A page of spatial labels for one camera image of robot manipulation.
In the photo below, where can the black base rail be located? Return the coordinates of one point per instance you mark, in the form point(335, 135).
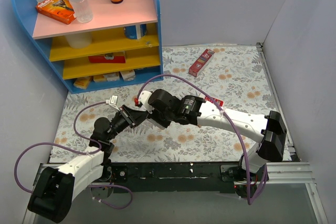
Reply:
point(222, 177)

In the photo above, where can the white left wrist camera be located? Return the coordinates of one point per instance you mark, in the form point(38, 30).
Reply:
point(113, 103)

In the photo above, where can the blue shelf unit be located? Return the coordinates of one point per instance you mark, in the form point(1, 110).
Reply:
point(125, 36)

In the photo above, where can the blue white can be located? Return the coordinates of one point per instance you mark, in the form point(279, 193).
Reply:
point(135, 32)

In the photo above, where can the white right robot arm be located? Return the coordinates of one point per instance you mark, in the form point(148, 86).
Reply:
point(267, 131)

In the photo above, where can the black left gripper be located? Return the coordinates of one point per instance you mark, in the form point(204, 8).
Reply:
point(127, 116)

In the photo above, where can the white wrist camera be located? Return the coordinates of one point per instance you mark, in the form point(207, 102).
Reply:
point(113, 103)
point(143, 100)

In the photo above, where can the white cup on shelf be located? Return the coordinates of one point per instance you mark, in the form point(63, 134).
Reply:
point(80, 40)

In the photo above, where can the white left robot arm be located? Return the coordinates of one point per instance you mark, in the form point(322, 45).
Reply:
point(56, 188)

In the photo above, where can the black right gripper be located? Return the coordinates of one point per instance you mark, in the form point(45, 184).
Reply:
point(156, 120)

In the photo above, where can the red box on shelf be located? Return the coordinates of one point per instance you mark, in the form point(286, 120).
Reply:
point(113, 57)

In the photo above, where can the orange razor box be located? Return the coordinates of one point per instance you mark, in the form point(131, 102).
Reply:
point(59, 10)

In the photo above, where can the red toothpaste box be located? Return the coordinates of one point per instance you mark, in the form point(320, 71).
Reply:
point(201, 62)

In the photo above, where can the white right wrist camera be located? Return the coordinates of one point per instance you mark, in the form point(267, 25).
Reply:
point(143, 100)

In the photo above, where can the floral table mat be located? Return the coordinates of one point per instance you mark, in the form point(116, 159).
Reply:
point(235, 75)

